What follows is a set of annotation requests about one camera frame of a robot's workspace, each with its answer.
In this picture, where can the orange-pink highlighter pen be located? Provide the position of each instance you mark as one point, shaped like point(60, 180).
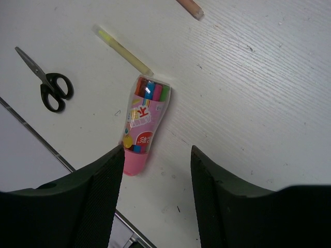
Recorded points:
point(192, 7)

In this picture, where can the pink marker set tube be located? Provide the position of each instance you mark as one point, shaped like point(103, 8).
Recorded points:
point(148, 102)

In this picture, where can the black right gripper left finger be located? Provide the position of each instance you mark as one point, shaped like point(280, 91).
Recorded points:
point(76, 210)

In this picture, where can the black handled scissors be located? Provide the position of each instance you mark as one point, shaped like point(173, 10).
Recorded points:
point(49, 85)

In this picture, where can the yellow highlighter pen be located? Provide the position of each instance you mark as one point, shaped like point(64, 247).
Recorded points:
point(121, 50)

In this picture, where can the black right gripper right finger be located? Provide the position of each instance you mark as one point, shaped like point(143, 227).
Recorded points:
point(232, 212)

